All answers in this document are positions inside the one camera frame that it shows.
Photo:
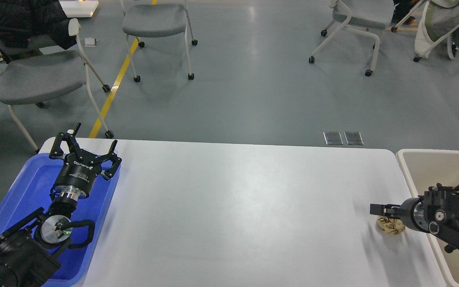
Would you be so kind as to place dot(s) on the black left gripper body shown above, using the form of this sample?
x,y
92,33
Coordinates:
x,y
78,174

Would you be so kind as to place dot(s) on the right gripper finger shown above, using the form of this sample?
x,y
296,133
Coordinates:
x,y
385,210

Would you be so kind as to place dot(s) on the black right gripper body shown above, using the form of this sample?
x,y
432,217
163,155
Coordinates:
x,y
412,214

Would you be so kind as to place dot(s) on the brown paper ball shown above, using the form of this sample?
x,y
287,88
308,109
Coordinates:
x,y
390,226

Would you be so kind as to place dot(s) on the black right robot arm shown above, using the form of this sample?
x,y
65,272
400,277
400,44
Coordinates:
x,y
435,212

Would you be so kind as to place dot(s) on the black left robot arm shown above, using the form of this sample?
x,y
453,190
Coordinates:
x,y
52,216

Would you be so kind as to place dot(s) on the blue plastic tray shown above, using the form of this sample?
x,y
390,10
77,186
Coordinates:
x,y
30,191

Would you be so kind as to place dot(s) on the beige plastic bin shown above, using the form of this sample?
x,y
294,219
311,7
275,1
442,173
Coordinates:
x,y
423,168

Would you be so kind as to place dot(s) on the right floor socket plate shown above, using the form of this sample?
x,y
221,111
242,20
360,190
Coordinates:
x,y
354,138

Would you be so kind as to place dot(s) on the grey chair near left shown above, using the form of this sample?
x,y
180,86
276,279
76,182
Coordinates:
x,y
33,80

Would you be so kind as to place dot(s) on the grey chair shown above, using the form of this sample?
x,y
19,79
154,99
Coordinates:
x,y
33,80
156,21
368,18

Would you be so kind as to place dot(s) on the small box on floor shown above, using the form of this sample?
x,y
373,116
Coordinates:
x,y
90,42

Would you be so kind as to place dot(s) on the white table top left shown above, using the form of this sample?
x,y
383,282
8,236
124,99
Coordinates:
x,y
79,8

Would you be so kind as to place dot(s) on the black jacket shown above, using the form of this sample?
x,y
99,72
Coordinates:
x,y
20,20

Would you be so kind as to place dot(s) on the grey chair top middle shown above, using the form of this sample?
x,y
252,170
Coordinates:
x,y
156,21

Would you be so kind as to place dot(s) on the grey chair top right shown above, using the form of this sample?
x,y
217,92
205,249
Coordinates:
x,y
368,18

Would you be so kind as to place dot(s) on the mesh office chair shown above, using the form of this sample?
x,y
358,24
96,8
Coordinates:
x,y
439,22

